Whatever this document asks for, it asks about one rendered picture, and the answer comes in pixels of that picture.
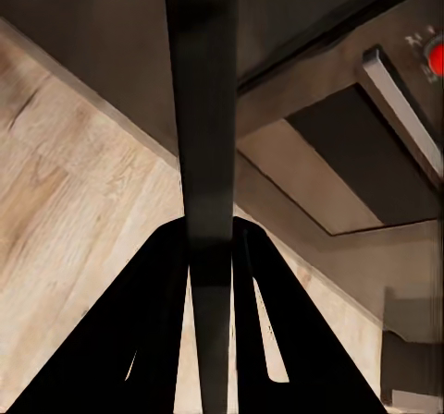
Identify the poster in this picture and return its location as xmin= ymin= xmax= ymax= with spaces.
xmin=166 ymin=0 xmax=239 ymax=414

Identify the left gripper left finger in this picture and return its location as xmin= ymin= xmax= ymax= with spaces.
xmin=6 ymin=217 xmax=189 ymax=414

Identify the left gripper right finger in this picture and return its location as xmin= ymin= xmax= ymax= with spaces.
xmin=232 ymin=215 xmax=388 ymax=414

